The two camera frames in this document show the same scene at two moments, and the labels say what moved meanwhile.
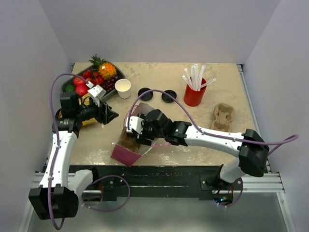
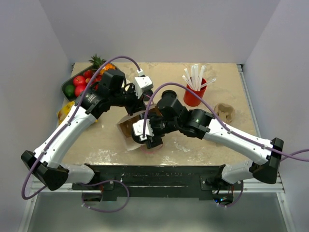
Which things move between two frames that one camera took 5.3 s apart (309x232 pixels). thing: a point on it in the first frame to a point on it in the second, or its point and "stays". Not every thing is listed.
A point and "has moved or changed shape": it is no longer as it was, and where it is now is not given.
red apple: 79,82 stays
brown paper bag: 125,149 has moved or changed shape
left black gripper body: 101,117 to 130,101
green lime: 70,88 stays
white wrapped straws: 195,79 stays
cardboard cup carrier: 223,113 stays
